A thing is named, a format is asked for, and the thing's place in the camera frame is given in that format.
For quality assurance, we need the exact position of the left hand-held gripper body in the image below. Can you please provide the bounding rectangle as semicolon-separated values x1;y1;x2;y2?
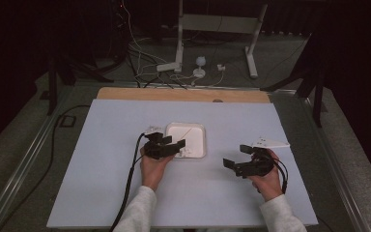
143;126;176;160

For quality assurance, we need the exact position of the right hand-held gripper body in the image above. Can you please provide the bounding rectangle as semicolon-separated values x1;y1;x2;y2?
235;137;291;179

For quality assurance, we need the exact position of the square white tray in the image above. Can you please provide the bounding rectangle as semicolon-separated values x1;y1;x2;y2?
164;122;207;160

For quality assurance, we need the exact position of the person's left hand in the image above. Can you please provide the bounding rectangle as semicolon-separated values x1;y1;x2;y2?
139;146;176;191

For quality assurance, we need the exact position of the person's right hand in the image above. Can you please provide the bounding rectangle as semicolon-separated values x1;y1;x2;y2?
246;148;285;203

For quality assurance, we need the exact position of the pale blue board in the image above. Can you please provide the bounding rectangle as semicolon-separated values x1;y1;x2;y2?
46;99;319;229

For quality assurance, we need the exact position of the white power strip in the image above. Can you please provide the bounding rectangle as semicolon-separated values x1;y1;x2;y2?
156;62;182;73

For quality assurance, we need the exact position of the small round white lamp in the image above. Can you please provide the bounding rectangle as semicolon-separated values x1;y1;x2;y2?
192;56;207;79

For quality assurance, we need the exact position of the black stand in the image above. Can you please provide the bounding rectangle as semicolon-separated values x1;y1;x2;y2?
46;54;115;116
260;32;328;129

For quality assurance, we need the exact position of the black square floor plate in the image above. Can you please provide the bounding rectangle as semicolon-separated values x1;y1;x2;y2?
58;114;77;129

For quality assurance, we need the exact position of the white metal stand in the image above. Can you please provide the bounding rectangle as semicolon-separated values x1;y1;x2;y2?
174;0;270;79

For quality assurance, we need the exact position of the right hand-held gripper cable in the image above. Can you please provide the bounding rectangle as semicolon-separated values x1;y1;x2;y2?
271;158;289;195

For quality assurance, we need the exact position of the hand-held gripper cable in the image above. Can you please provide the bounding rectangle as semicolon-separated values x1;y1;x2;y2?
109;132;147;232
271;158;289;195

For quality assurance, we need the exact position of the left hand-held gripper cable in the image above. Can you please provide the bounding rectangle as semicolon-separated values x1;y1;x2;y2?
109;132;147;232

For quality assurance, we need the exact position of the black cable bundle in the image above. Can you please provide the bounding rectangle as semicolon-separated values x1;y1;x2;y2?
125;47;187;90

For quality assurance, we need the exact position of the aluminium frame rail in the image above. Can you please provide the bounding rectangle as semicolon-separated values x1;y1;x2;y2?
298;95;371;232
0;84;75;232

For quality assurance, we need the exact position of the long black floor cable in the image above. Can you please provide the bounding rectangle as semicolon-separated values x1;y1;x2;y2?
0;104;91;231

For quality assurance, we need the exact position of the white cable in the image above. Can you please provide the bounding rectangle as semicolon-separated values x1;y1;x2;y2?
120;0;170;85

